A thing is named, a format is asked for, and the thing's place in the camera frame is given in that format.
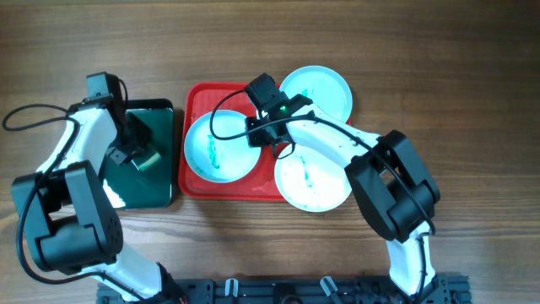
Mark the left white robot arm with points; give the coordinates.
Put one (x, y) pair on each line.
(68, 230)

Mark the black tray with water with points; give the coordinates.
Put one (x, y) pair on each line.
(128, 188)

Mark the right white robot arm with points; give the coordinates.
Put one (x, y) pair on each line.
(393, 188)

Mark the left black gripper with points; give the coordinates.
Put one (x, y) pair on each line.
(144, 132)

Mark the red plastic tray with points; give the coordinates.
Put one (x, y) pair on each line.
(257, 185)

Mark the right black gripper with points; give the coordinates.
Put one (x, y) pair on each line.
(254, 138)

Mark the black mounting rail base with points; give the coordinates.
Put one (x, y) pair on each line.
(448, 289)

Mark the green yellow sponge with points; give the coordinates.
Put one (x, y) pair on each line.
(146, 159)

